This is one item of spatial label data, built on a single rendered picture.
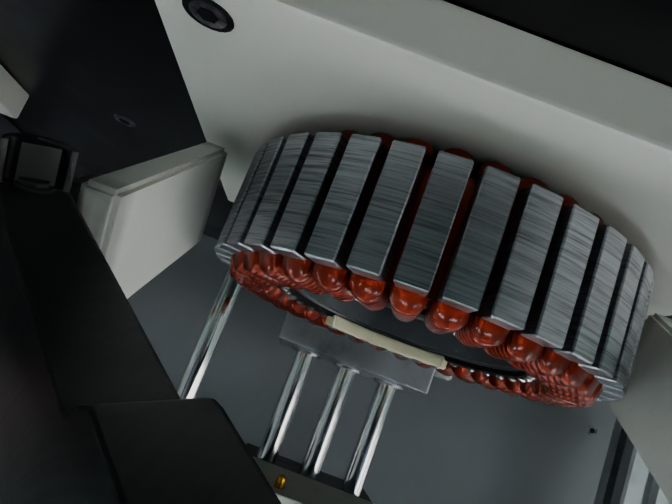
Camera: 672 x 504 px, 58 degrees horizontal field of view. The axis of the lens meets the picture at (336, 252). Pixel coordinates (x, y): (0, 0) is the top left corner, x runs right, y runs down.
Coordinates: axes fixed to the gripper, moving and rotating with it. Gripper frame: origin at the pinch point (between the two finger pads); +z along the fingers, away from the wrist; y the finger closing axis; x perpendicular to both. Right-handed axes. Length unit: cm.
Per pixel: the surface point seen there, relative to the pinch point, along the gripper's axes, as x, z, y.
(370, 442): -11.4, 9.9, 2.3
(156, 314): -14.9, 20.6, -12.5
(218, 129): 2.0, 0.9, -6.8
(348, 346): -7.1, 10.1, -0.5
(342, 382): -9.5, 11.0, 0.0
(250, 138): 2.1, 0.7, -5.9
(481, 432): -14.5, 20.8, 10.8
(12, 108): -1.4, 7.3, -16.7
